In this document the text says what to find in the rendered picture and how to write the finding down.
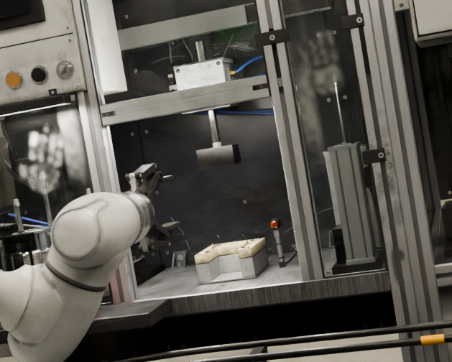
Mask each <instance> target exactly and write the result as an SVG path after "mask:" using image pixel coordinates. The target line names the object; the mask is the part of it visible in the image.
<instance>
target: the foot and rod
mask: <svg viewBox="0 0 452 362"><path fill-rule="evenodd" d="M207 114H208V122H209V127H210V132H211V140H212V145H213V148H208V149H201V150H197V151H196V154H197V158H198V166H199V170H205V169H210V168H214V167H223V166H228V165H233V164H238V163H240V162H241V157H240V153H239V145H238V144H230V145H226V146H221V139H220V134H219V130H218V122H217V117H216V110H215V109H211V110H207Z"/></svg>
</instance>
